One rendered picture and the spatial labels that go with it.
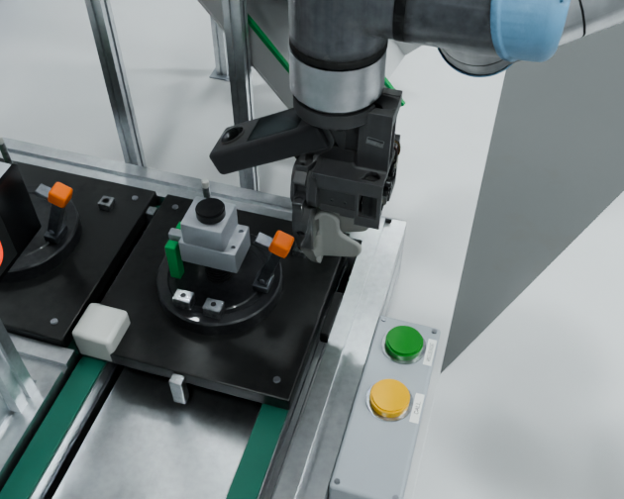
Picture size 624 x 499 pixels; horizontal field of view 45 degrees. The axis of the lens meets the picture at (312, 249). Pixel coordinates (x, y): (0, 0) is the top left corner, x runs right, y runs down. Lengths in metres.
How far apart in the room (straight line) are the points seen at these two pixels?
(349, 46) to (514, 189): 1.92
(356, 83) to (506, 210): 1.82
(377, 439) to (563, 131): 2.06
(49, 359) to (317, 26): 0.48
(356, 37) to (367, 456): 0.40
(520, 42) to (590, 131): 2.22
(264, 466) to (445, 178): 0.57
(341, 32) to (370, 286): 0.39
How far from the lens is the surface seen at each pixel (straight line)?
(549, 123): 2.73
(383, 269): 0.88
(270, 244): 0.76
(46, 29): 1.54
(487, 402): 0.91
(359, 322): 0.84
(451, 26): 0.52
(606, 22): 0.67
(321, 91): 0.57
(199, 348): 0.80
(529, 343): 0.97
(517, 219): 2.35
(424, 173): 1.15
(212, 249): 0.77
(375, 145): 0.61
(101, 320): 0.82
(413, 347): 0.80
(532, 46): 0.52
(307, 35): 0.55
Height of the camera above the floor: 1.63
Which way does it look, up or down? 48 degrees down
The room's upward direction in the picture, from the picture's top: straight up
